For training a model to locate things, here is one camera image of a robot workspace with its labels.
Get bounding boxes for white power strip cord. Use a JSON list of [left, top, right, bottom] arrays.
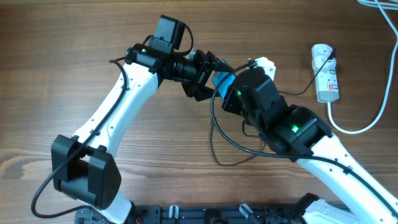
[[326, 0, 398, 135]]

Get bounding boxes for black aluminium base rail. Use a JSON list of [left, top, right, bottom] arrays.
[[74, 203, 312, 224]]

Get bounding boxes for white USB charger plug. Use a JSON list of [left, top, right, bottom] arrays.
[[312, 55, 336, 73]]

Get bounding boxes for white power strip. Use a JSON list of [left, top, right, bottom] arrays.
[[312, 44, 340, 103]]

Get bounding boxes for black USB charging cable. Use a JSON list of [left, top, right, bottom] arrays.
[[209, 48, 337, 167]]

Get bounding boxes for white cables at corner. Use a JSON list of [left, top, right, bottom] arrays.
[[356, 0, 398, 11]]

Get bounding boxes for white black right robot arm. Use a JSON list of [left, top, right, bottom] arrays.
[[215, 66, 397, 223]]

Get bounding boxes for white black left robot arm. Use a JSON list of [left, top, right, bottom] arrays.
[[51, 44, 232, 223]]

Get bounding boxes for blue smartphone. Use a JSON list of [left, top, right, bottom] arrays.
[[212, 72, 235, 100]]

